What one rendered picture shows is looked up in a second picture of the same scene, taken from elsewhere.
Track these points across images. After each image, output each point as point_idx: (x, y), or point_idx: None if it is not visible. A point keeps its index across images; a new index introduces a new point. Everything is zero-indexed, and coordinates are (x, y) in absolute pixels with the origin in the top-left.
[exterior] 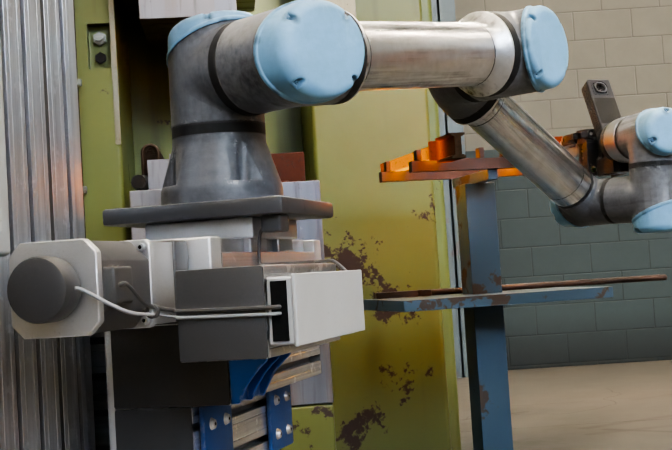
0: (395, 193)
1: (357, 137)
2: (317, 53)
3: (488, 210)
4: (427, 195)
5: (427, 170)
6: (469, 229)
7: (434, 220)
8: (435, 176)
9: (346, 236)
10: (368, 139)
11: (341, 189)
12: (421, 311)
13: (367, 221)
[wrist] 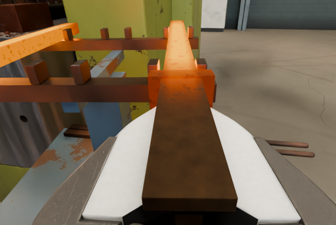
0: (119, 32)
1: None
2: None
3: (110, 116)
4: (141, 35)
5: None
6: (90, 133)
7: (146, 53)
8: (93, 47)
9: (91, 59)
10: None
11: (83, 27)
12: (139, 106)
13: (102, 50)
